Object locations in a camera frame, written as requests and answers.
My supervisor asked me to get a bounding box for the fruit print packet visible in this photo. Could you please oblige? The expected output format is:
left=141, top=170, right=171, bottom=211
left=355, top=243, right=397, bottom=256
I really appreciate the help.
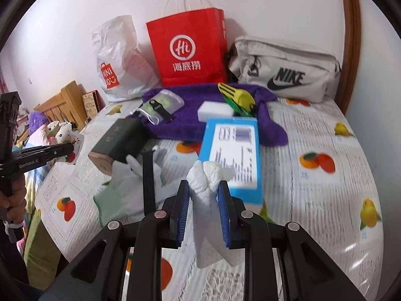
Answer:
left=63, top=132, right=85, bottom=164

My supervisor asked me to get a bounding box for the white plush toy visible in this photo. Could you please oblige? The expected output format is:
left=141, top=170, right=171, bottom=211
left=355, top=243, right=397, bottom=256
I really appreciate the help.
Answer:
left=45, top=120, right=74, bottom=145

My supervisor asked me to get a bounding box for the wooden headboard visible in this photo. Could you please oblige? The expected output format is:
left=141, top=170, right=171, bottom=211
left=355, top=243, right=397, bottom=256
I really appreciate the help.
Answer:
left=34, top=81, right=88, bottom=130

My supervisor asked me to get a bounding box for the white sponge block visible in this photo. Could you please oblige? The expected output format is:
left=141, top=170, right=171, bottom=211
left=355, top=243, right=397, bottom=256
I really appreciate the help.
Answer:
left=197, top=101, right=235, bottom=122

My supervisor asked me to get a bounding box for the blue tissue pack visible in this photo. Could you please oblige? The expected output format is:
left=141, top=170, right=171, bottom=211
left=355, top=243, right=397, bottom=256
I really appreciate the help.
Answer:
left=199, top=117, right=264, bottom=206

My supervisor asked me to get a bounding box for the white plastic shopping bag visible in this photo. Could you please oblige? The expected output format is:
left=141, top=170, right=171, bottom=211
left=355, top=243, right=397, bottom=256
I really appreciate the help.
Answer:
left=91, top=15, right=162, bottom=102

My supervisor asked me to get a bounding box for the purple towel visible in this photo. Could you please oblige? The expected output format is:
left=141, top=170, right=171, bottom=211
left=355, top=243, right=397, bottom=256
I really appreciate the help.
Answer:
left=141, top=83, right=289, bottom=147

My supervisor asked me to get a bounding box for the red paper shopping bag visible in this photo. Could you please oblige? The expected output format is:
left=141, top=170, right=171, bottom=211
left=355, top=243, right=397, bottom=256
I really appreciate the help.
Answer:
left=146, top=0, right=228, bottom=88

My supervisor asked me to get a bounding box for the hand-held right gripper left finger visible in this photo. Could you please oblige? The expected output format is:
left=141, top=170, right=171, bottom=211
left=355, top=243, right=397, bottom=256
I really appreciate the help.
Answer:
left=41, top=179, right=191, bottom=301

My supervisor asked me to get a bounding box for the patterned book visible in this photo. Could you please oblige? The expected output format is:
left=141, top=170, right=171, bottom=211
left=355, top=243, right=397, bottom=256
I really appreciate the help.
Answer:
left=82, top=90, right=105, bottom=121

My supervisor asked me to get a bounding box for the grey waist bag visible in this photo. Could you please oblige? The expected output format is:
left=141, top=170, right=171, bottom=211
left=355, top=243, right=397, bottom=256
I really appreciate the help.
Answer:
left=227, top=35, right=342, bottom=103

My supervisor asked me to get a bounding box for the purple plush toy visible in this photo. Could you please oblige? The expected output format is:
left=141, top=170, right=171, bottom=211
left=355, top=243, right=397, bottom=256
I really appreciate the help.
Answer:
left=28, top=110, right=47, bottom=132

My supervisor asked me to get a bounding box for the pastel bedding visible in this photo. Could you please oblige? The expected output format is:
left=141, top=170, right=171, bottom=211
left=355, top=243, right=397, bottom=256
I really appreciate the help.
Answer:
left=14, top=125, right=63, bottom=264

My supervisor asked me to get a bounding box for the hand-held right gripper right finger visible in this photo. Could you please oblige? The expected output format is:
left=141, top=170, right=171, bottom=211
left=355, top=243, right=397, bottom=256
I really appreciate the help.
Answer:
left=218, top=180, right=367, bottom=301

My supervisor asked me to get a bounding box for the person's left forearm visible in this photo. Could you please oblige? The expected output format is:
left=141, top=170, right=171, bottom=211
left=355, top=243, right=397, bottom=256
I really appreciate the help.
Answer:
left=0, top=222, right=30, bottom=286

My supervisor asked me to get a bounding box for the black strap with metal tip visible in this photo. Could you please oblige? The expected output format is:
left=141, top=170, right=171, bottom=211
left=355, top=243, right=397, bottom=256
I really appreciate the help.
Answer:
left=149, top=100, right=174, bottom=123

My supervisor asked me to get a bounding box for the green plastic packet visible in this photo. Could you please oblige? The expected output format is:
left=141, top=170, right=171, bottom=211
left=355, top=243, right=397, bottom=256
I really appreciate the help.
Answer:
left=224, top=96, right=254, bottom=118

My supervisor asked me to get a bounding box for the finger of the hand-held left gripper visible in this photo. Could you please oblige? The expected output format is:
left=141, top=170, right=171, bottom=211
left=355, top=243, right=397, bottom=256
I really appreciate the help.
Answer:
left=42, top=143, right=75, bottom=161

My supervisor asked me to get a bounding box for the fruit print lace tablecloth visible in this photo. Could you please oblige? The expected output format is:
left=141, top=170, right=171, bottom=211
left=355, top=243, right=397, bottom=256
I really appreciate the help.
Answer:
left=34, top=96, right=384, bottom=301

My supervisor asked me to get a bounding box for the long black watch strap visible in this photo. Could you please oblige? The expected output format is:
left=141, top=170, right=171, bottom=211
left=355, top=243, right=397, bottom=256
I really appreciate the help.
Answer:
left=141, top=150, right=157, bottom=217

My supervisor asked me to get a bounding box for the dark tin box gold base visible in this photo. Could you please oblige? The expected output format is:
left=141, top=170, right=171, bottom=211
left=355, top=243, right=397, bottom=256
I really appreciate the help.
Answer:
left=88, top=118, right=149, bottom=174

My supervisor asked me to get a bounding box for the person's left hand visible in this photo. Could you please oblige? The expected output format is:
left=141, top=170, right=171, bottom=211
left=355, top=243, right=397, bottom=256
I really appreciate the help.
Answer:
left=0, top=176, right=27, bottom=226

